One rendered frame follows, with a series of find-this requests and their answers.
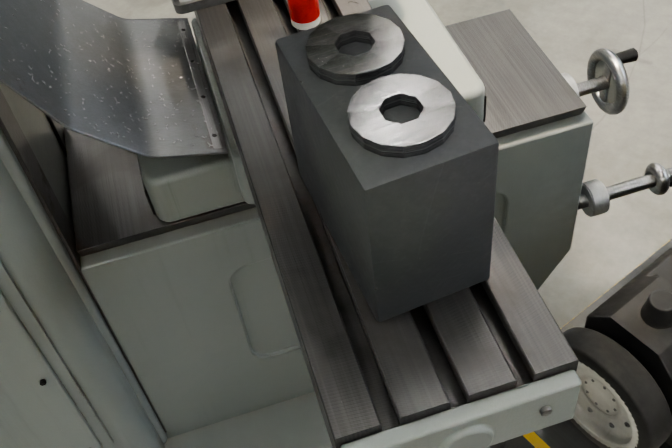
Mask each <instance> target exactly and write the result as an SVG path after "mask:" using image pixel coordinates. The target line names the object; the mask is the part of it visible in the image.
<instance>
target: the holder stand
mask: <svg viewBox="0 0 672 448"><path fill-rule="evenodd" d="M275 45H276V50H277V55H278V61H279V66H280V72H281V77H282V82H283V88H284V93H285V99H286V104H287V109H288V115H289V120H290V126H291V131H292V136H293V142H294V147H295V153H296V158H297V163H298V169H299V174H300V176H301V178H302V180H303V182H304V184H305V186H306V187H307V189H308V191H309V193H310V195H311V197H312V199H313V201H314V203H315V205H316V206H317V208H318V210H319V212H320V214H321V216H322V218H323V220H324V222H325V224H326V225H327V227H328V229H329V231H330V233H331V235H332V237H333V239H334V241H335V243H336V244H337V246H338V248H339V250H340V252H341V254H342V256H343V258H344V260H345V262H346V263H347V265H348V267H349V269H350V271H351V273H352V275H353V277H354V279H355V280H356V282H357V284H358V286H359V288H360V290H361V292H362V294H363V296H364V298H365V299H366V301H367V303H368V305H369V307H370V309H371V311H372V313H373V315H374V317H375V318H376V320H377V321H378V322H382V321H384V320H387V319H389V318H392V317H394V316H397V315H400V314H402V313H405V312H407V311H410V310H412V309H415V308H417V307H420V306H422V305H425V304H427V303H430V302H432V301H435V300H437V299H440V298H443V297H445V296H448V295H450V294H453V293H455V292H458V291H460V290H463V289H465V288H468V287H470V286H473V285H475V284H478V283H480V282H483V281H486V280H487V279H489V277H490V265H491V251H492V236H493V222H494V208H495V194H496V180H497V165H498V151H499V142H498V140H497V139H496V137H495V136H494V135H493V134H492V133H491V131H490V130H489V129H488V128H487V126H486V125H485V124H484V123H483V121H482V120H481V119H480V118H479V116H478V115H477V114H476V113H475V111H474V110H473V109H472V108H471V106H470V105H469V104H468V103H467V101H466V100H465V99H464V98H463V96H462V95H461V94H460V93H459V91H458V90H457V89H456V88H455V86H454V85H453V84H452V83H451V81H450V80H449V79H448V78H447V76H446V75H445V74H444V73H443V72H442V70H441V69H440V68H439V67H438V65H437V64H436V63H435V62H434V60H433V59H432V58H431V57H430V55H429V54H428V53H427V52H426V50H425V49H424V48H423V47H422V45H421V44H420V43H419V42H418V40H417V39H416V38H415V37H414V35H413V34H412V33H411V32H410V30H409V29H408V28H407V27H406V25H405V24H404V23H403V22H402V20H401V19H400V18H399V17H398V15H397V14H396V13H395V12H394V10H393V9H392V8H391V7H390V6H389V5H383V6H380V7H377V8H374V9H370V10H367V11H364V12H361V13H358V14H357V13H354V14H349V15H344V16H338V17H335V18H333V19H331V20H329V21H326V22H324V23H322V24H320V25H319V26H317V27H314V28H311V29H308V30H304V31H301V32H298V33H295V34H292V35H289V36H286V37H282V38H279V39H277V40H276V43H275Z"/></svg>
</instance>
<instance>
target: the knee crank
mask: <svg viewBox="0 0 672 448"><path fill-rule="evenodd" d="M669 187H672V167H671V168H667V169H665V168H664V167H663V166H662V165H661V164H659V163H650V164H649V165H647V167H646V169H645V172H644V176H641V177H637V178H634V179H630V180H627V181H624V182H620V183H617V184H614V185H610V186H607V187H605V186H604V184H603V183H602V182H601V181H600V180H598V179H594V180H590V181H587V182H584V183H582V189H581V194H580V200H579V205H578V210H580V209H582V210H583V212H584V213H585V214H586V215H587V216H589V217H593V216H597V215H600V214H603V213H606V212H608V210H609V207H610V200H613V199H616V198H619V197H623V196H626V195H629V194H633V193H636V192H639V191H643V190H646V189H649V190H650V191H651V192H653V193H654V194H656V195H663V194H665V193H666V192H667V191H668V189H669Z"/></svg>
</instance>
